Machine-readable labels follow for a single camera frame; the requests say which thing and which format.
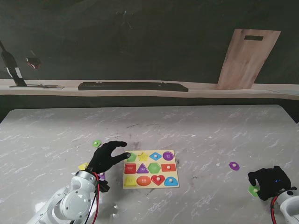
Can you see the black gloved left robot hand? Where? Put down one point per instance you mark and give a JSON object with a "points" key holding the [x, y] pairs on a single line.
{"points": [[100, 158]]}

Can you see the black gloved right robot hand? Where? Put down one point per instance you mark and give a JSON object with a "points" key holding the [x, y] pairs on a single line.
{"points": [[273, 182]]}

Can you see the yellow trapezoid puzzle piece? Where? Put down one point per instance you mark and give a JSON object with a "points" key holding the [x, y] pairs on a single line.
{"points": [[83, 166]]}

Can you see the green hexagon puzzle piece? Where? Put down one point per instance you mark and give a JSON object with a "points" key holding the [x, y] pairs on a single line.
{"points": [[253, 191]]}

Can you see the purple circle puzzle piece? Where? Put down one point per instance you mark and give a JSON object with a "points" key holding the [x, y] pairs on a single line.
{"points": [[234, 165]]}

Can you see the blue diamond puzzle piece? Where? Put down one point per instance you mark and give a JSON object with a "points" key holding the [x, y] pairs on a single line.
{"points": [[155, 156]]}

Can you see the red heart puzzle piece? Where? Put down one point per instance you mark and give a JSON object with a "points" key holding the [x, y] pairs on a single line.
{"points": [[158, 179]]}

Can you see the orange rectangle puzzle piece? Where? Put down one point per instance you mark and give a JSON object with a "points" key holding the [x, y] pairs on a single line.
{"points": [[168, 167]]}

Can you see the blue semicircle puzzle piece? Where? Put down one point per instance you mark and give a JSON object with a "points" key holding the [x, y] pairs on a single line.
{"points": [[171, 182]]}

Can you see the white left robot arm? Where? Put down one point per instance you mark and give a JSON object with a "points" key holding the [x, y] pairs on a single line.
{"points": [[74, 203]]}

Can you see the green pentagon puzzle piece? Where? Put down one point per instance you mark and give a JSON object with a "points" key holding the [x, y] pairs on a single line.
{"points": [[96, 143]]}

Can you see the purple triangle puzzle piece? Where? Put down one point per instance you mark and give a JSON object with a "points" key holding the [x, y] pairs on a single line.
{"points": [[101, 175]]}

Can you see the yellow wooden puzzle board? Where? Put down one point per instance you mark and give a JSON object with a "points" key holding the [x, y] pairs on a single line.
{"points": [[151, 184]]}

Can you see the flat wooden coaster board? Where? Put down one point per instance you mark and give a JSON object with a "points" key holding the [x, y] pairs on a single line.
{"points": [[51, 87]]}

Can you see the wooden cutting board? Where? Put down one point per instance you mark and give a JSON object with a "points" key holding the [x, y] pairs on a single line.
{"points": [[247, 60]]}

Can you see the black long tray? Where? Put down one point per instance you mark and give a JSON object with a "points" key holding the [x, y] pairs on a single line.
{"points": [[133, 86]]}

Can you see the light wooden shelf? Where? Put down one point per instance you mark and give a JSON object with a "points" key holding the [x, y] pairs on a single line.
{"points": [[210, 92]]}

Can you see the red wine glass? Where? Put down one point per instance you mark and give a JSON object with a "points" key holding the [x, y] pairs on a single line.
{"points": [[33, 62]]}

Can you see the dark wine bottle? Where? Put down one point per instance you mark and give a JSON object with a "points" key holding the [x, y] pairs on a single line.
{"points": [[12, 67]]}

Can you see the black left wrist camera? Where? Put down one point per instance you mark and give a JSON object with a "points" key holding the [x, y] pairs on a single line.
{"points": [[104, 186]]}

